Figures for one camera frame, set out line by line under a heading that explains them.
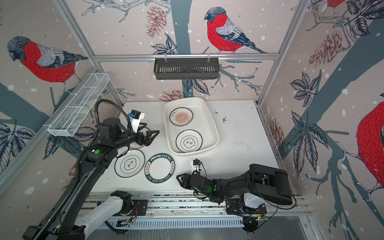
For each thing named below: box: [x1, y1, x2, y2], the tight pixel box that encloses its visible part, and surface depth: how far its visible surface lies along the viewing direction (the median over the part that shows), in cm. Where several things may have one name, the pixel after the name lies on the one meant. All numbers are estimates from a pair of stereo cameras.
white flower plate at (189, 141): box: [175, 129, 203, 153], surface depth 100 cm
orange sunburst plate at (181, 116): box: [169, 107, 194, 127], surface depth 113 cm
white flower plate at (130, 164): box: [114, 149, 145, 178], surface depth 89 cm
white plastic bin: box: [164, 97, 220, 157], surface depth 108 cm
